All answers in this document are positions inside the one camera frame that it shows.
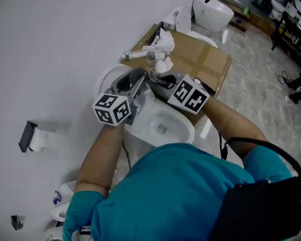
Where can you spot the white toilet open lid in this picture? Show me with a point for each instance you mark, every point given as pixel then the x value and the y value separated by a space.
pixel 145 124

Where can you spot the brown cardboard box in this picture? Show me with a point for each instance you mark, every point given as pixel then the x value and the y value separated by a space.
pixel 210 59

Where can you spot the person's teal shirt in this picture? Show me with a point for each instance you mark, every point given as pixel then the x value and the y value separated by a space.
pixel 165 192

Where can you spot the black toilet paper holder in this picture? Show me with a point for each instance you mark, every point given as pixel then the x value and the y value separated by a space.
pixel 25 137

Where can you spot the white smart toilet black panel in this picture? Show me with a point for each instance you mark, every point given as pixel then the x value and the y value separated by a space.
pixel 213 14

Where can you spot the black chest pack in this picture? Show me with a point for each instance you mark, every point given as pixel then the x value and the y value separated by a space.
pixel 261 210

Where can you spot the white toilet closed lid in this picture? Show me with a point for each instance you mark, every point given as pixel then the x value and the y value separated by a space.
pixel 52 236

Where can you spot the grey cloth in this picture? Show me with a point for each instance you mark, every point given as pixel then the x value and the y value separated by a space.
pixel 154 77

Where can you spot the black wall hook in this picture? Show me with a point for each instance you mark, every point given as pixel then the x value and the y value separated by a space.
pixel 16 223

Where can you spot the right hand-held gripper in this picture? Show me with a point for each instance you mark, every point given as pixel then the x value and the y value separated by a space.
pixel 188 97

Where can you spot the black table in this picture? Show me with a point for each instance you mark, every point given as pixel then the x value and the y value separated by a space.
pixel 279 31

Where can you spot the white carton box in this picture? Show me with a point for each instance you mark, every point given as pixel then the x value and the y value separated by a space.
pixel 290 8

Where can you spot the small clear jar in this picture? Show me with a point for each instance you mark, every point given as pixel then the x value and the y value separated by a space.
pixel 151 60

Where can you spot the brown platform riser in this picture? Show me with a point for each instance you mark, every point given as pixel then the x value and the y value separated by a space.
pixel 261 22

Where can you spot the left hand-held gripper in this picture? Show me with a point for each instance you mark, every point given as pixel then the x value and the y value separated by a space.
pixel 110 109

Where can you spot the crumpled white tissue pile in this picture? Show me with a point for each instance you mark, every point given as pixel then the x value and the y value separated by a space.
pixel 165 40

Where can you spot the dark wooden step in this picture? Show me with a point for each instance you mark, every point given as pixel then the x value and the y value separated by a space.
pixel 237 26

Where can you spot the white toilet blue label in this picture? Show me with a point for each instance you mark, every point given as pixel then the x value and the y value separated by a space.
pixel 59 211

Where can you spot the person's left forearm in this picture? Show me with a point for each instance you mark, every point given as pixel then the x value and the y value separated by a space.
pixel 100 159

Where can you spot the person's right forearm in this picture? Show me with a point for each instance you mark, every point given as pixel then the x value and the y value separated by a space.
pixel 230 127

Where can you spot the white toilet raised round lid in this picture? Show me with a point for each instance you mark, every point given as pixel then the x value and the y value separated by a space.
pixel 183 19

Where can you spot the green bottle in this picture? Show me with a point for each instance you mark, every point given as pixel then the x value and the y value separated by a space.
pixel 246 10

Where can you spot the white crumpled paper wad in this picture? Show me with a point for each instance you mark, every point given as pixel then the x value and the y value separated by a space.
pixel 165 64

